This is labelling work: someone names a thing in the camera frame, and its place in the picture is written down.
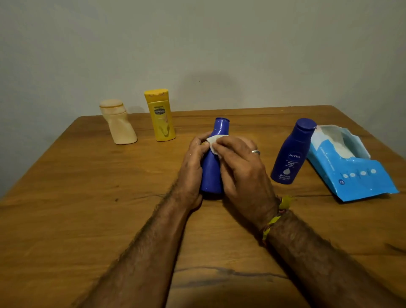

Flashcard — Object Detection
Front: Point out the person's left hand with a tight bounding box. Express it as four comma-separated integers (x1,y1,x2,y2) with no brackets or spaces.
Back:
174,131,212,212

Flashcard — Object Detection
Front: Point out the person's right hand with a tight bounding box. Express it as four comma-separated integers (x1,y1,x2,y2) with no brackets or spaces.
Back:
211,135,282,230

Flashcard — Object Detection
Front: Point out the plain blue plastic bottle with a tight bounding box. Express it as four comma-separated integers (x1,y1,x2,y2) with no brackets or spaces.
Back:
200,117,230,195

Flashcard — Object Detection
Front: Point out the white wet wipe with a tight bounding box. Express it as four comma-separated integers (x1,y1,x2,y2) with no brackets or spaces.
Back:
206,135,229,156

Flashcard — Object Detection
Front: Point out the person's right forearm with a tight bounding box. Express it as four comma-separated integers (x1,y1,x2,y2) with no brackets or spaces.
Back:
263,208,406,308

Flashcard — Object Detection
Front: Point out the person's left forearm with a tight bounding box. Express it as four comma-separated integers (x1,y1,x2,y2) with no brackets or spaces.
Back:
78,187,203,308

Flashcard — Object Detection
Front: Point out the yellow lotion bottle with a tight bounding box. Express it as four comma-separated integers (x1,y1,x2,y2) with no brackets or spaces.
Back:
144,88,177,142

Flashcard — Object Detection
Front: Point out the yellow thread wristband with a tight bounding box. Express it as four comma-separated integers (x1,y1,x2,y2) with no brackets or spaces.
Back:
262,195,293,243

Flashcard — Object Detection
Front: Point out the dark blue labelled lotion bottle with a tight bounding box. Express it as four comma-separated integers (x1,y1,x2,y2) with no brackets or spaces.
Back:
270,118,317,185

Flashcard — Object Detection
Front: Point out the beige plastic bottle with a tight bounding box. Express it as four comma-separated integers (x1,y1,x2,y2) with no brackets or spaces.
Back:
99,99,138,145

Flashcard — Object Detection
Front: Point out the blue wet wipes packet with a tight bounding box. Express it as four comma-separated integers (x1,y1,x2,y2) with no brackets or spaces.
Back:
306,124,399,202

